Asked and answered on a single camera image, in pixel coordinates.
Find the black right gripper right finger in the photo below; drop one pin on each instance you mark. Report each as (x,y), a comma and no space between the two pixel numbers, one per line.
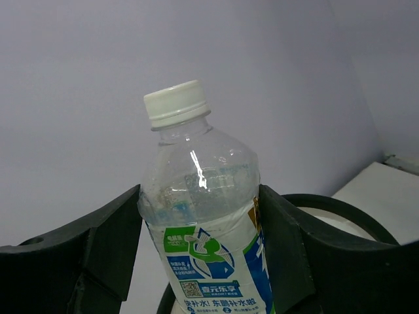
(343,268)

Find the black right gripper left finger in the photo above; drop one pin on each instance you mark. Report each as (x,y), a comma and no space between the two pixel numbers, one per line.
(85,266)

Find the green white label bottle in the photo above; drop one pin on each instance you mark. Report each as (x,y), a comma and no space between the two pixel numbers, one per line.
(200,201)

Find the white bin with black rim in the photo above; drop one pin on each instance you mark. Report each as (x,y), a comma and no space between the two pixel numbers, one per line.
(340,216)

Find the aluminium rail at table edge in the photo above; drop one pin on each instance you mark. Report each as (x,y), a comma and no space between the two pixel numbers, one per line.
(401,163)

